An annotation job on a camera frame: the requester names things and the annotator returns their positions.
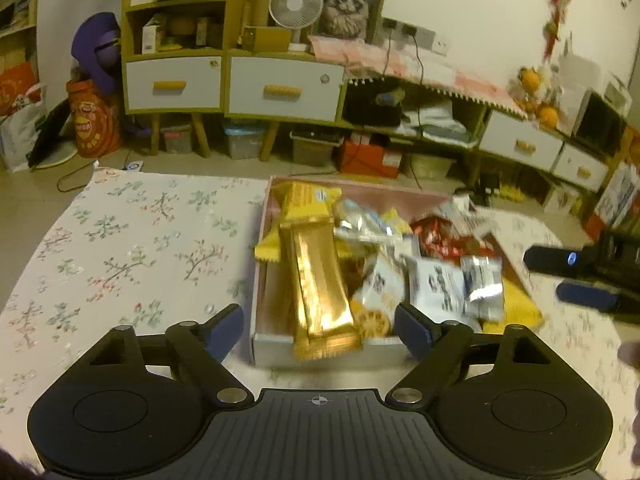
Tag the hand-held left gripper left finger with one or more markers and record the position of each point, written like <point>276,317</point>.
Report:
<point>225,330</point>

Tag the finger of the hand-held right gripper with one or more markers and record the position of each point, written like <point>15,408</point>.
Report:
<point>585,294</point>
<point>550,261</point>

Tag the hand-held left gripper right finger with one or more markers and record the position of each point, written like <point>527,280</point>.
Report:
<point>412,327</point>

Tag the orange cookie packet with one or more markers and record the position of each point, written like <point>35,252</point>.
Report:
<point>372,322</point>

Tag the white grey snack packet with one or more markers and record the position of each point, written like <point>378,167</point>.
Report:
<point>435,285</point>

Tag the pink cardboard box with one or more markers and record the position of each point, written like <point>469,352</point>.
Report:
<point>270,347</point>

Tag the plain yellow snack packet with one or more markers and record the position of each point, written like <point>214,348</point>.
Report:
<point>520,310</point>

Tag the red white-dotted snack packet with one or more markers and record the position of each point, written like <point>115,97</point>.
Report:
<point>465,250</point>

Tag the gold bar packet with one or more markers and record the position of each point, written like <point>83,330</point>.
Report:
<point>320,300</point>

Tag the small red snack packet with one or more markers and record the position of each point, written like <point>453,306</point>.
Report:
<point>430,227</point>

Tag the clear white snack packet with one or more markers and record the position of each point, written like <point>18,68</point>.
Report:
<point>360,222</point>

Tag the large yellow snack packet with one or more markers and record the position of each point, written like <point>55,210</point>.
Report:
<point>300,200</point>

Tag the person's right hand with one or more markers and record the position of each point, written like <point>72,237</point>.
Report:
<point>630,356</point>

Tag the low yellow-framed cabinet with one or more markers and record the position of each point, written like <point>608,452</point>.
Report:
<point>475,145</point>

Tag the microwave oven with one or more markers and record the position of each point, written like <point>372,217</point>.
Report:
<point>600,125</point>

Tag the orange fruit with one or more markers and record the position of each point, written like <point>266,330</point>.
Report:
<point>548,116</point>
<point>530,79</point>

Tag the red box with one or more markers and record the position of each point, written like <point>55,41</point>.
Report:
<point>367,160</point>

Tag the pile of papers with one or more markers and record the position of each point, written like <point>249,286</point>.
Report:
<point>440,122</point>

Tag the clear plastic bin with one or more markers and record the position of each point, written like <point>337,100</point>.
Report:
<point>244,145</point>
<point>176,141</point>

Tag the pink cloth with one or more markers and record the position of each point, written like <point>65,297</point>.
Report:
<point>440,75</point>

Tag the black box on shelf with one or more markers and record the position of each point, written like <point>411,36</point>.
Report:
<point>372,110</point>

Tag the orange printed bag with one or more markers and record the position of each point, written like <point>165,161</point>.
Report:
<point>92,120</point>

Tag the red hanging decoration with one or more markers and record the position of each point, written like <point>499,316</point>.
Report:
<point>556,10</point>

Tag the dark flat panel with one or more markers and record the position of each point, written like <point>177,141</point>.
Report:
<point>50,132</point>

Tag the white shopping bag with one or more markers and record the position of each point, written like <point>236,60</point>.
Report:
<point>20,125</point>

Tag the tall yellow-framed cabinet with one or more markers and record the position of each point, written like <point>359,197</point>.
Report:
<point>235,35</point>

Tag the purple plush toy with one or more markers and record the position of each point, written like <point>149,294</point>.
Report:
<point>95,50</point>

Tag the framed animal picture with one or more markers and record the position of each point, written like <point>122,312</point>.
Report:
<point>350,5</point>

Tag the white desk fan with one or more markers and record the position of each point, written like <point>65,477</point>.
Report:
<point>296,5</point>

